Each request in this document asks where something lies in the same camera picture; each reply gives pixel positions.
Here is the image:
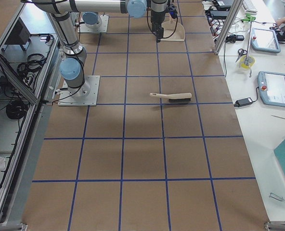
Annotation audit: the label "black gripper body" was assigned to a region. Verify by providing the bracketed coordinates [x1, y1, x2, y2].
[151, 10, 166, 33]

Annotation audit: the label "beige plastic dustpan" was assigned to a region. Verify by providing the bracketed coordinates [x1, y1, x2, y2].
[161, 17, 185, 42]

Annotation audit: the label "beige hand brush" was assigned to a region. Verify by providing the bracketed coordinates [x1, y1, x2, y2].
[149, 92, 192, 103]

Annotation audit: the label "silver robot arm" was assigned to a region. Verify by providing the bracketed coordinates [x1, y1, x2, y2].
[30, 0, 178, 59]

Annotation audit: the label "metal rod stand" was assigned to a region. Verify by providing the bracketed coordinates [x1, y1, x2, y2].
[246, 22, 253, 77]

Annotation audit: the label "green plastic clamp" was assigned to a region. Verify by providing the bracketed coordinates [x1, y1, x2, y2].
[241, 13, 256, 22]

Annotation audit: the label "yellow tape roll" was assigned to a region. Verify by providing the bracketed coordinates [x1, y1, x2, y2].
[239, 55, 255, 70]

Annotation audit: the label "black power adapter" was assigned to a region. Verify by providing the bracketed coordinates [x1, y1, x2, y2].
[234, 97, 253, 107]

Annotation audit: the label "blue teach pendant far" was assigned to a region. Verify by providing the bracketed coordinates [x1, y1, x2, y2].
[251, 28, 281, 53]

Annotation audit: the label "blue teach pendant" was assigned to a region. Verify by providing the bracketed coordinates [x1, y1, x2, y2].
[251, 28, 281, 53]
[257, 71, 285, 107]

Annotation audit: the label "blue teach pendant near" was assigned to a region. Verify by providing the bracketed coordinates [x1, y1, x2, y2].
[257, 71, 285, 107]

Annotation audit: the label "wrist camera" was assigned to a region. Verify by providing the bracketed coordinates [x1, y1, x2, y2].
[168, 3, 178, 19]

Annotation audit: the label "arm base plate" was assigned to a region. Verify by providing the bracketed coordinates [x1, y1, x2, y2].
[58, 76, 100, 106]
[78, 12, 109, 34]

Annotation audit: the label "aluminium frame post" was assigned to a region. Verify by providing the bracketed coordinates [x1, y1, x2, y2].
[214, 0, 243, 55]

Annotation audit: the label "black handled scissors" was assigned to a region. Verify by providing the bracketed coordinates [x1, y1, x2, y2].
[235, 49, 247, 62]

